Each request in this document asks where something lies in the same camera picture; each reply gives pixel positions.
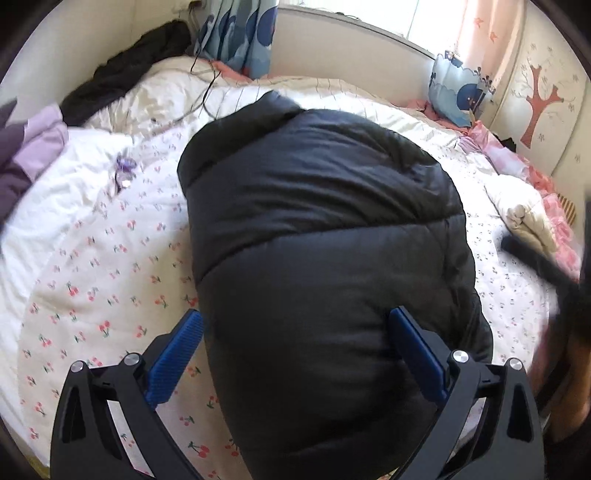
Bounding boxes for white cherry print quilt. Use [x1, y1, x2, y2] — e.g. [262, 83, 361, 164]
[1, 57, 555, 472]

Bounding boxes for purple eyeglasses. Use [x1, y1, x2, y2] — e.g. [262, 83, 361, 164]
[114, 155, 137, 194]

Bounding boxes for pink ruffled bedding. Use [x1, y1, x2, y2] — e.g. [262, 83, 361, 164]
[409, 100, 581, 279]

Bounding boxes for blue patterned curtain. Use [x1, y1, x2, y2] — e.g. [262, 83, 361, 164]
[193, 0, 280, 80]

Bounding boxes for black charging cable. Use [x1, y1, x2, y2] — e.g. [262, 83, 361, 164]
[149, 4, 223, 126]

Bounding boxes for pink star curtain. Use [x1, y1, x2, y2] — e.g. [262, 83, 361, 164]
[427, 0, 528, 129]

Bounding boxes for black puffer jacket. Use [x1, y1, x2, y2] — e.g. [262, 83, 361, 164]
[177, 92, 493, 479]

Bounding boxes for wardrobe with tree decal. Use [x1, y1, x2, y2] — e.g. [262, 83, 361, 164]
[492, 2, 590, 193]

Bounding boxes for purple folded clothes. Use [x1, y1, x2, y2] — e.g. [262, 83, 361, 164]
[0, 99, 69, 227]

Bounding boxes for cream folded blanket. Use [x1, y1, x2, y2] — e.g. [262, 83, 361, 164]
[485, 175, 558, 256]

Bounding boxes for person's right hand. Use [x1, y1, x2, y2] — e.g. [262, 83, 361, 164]
[528, 325, 590, 441]

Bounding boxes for black garment near wall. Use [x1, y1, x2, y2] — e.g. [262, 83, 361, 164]
[60, 20, 191, 127]

